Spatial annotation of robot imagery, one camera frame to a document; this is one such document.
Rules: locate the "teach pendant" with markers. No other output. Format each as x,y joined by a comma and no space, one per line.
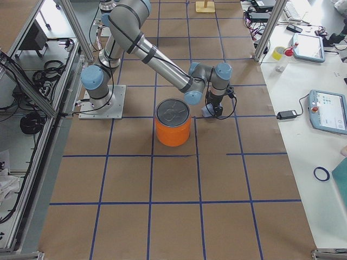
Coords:
327,111
308,48

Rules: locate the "aluminium frame post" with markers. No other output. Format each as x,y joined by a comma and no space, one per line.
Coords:
272,22

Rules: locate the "teach pendant near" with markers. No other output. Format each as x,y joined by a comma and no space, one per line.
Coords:
327,111

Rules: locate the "yellow tape roll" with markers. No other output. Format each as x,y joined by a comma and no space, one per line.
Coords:
278,52

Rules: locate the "teach pendant far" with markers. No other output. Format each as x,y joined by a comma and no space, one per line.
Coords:
308,48

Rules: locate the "wooden mug stand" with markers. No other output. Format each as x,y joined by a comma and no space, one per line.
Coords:
205,6

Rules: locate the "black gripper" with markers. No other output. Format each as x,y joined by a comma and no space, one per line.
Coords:
216,101

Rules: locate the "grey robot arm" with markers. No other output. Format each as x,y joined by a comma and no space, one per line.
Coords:
201,83

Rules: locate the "aluminium side frame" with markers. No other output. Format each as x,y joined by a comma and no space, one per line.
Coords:
40,71

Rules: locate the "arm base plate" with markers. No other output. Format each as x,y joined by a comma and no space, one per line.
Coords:
110,107

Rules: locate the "black power adapter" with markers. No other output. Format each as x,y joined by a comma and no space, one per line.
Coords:
286,114

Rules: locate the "orange can with grey lid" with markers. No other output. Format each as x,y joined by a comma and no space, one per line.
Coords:
172,122

